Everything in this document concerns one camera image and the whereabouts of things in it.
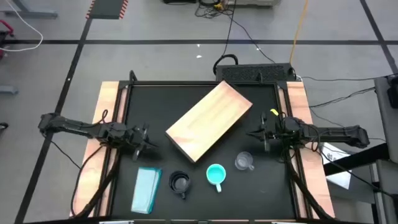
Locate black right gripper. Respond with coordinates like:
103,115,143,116
246,111,290,153

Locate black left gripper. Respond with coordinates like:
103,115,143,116
123,123,159,162

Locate clear glass mug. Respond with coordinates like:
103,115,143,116
234,151,256,172

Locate dark blue enamel mug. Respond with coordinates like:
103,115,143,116
168,170,191,200

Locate teal plastic mug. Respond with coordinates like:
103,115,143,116
205,164,227,194

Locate wooden shelf with black legs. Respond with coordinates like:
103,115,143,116
165,80,253,164

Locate light blue folded cloth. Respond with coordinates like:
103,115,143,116
131,167,163,215

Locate black perforated computer case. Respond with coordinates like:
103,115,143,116
215,63,296,83

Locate white paper sheet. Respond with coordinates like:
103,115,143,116
319,142,352,190

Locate black metal beam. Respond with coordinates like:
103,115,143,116
323,142,389,177

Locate grey desk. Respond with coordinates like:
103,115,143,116
374,76,398,224

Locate grey equipment case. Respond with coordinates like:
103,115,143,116
226,0,280,6

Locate black device on desk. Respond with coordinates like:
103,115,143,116
386,74,398,109

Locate black mat with red stripes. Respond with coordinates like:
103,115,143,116
85,0,129,20

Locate small grey metal foot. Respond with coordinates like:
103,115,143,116
0,85,19,95

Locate grey metal stand foot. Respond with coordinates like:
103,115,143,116
0,0,58,18

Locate black braided cable sleeve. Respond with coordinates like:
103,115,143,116
281,149,335,220
70,142,122,218

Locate thin black floor cable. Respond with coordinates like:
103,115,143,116
300,76,377,82
309,86,376,109

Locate black hanging cable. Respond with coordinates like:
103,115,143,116
213,0,239,75

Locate yellow cable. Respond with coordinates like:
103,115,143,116
289,0,309,65

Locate tangled black floor cables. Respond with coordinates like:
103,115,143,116
195,0,234,18

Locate white cable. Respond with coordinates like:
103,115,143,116
0,0,44,52

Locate red cart frame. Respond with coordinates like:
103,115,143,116
0,19,15,58

